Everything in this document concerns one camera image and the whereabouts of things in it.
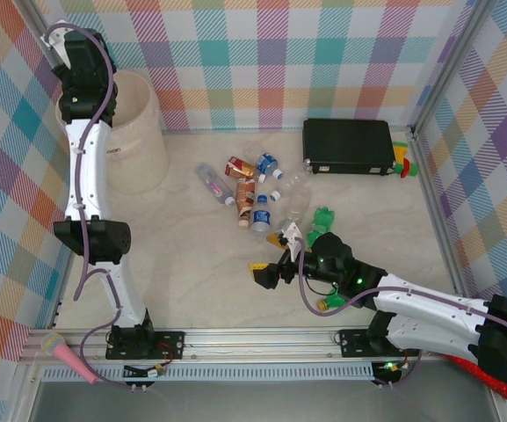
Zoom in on black hard case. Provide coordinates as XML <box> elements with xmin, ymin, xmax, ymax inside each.
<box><xmin>301</xmin><ymin>118</ymin><xmax>398</xmax><ymax>177</ymax></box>

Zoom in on brown label bottle beige cap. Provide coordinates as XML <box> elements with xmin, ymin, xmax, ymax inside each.
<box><xmin>234</xmin><ymin>177</ymin><xmax>257</xmax><ymax>229</ymax></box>

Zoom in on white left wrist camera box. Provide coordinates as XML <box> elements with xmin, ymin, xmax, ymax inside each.
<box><xmin>41</xmin><ymin>20</ymin><xmax>77</xmax><ymax>71</ymax></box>

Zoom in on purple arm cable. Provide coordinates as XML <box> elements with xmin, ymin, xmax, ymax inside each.
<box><xmin>295</xmin><ymin>236</ymin><xmax>507</xmax><ymax>390</ymax></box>
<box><xmin>44</xmin><ymin>24</ymin><xmax>131</xmax><ymax>388</ymax></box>

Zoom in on clear bottle pink label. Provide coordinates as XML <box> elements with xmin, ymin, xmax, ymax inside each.
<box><xmin>195</xmin><ymin>162</ymin><xmax>236</xmax><ymax>207</ymax></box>

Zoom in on blue label bottle white cap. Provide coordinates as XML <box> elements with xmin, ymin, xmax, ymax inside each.
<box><xmin>254</xmin><ymin>152</ymin><xmax>284</xmax><ymax>180</ymax></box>
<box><xmin>250</xmin><ymin>195</ymin><xmax>274</xmax><ymax>243</ymax></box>

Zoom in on aluminium side rail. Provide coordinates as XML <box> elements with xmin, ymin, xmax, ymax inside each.
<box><xmin>48</xmin><ymin>263</ymin><xmax>72</xmax><ymax>330</ymax></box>
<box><xmin>410</xmin><ymin>127</ymin><xmax>474</xmax><ymax>326</ymax></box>

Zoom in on base connector wires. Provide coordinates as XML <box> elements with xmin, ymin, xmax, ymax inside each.
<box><xmin>373</xmin><ymin>349</ymin><xmax>412</xmax><ymax>390</ymax></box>
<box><xmin>123</xmin><ymin>341</ymin><xmax>179</xmax><ymax>392</ymax></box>

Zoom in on yellow green toy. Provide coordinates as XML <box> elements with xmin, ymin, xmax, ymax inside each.
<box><xmin>392</xmin><ymin>140</ymin><xmax>410</xmax><ymax>164</ymax></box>

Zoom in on white slotted cable duct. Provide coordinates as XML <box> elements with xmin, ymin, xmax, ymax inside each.
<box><xmin>41</xmin><ymin>362</ymin><xmax>375</xmax><ymax>382</ymax></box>

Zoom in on aluminium frame post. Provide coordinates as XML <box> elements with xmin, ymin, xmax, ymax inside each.
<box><xmin>24</xmin><ymin>0</ymin><xmax>61</xmax><ymax>54</ymax></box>
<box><xmin>409</xmin><ymin>0</ymin><xmax>489</xmax><ymax>133</ymax></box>

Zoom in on left base connector wires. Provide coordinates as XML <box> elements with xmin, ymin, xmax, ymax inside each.
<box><xmin>123</xmin><ymin>341</ymin><xmax>179</xmax><ymax>392</ymax></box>

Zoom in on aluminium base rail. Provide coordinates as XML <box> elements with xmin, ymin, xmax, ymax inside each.
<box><xmin>19</xmin><ymin>327</ymin><xmax>507</xmax><ymax>366</ymax></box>

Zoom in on cream round waste bin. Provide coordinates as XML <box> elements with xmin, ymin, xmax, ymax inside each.
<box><xmin>103</xmin><ymin>69</ymin><xmax>170</xmax><ymax>195</ymax></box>

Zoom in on right base connector wires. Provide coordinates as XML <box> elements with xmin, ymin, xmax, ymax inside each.
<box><xmin>373</xmin><ymin>349</ymin><xmax>412</xmax><ymax>390</ymax></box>

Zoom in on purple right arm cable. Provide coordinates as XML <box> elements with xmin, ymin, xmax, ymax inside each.
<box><xmin>295</xmin><ymin>236</ymin><xmax>507</xmax><ymax>390</ymax></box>

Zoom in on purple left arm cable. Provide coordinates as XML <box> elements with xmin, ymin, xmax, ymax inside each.
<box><xmin>44</xmin><ymin>24</ymin><xmax>131</xmax><ymax>388</ymax></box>

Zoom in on green plastic bottle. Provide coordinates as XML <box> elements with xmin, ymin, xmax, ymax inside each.
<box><xmin>306</xmin><ymin>206</ymin><xmax>337</xmax><ymax>248</ymax></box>

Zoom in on red green toy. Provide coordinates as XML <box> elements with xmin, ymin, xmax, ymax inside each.
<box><xmin>395</xmin><ymin>157</ymin><xmax>420</xmax><ymax>179</ymax></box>

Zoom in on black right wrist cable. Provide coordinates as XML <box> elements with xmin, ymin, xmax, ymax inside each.
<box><xmin>300</xmin><ymin>276</ymin><xmax>338</xmax><ymax>296</ymax></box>

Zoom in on red glitter toy microphone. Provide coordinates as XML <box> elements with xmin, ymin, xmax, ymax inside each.
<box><xmin>448</xmin><ymin>355</ymin><xmax>507</xmax><ymax>404</ymax></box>

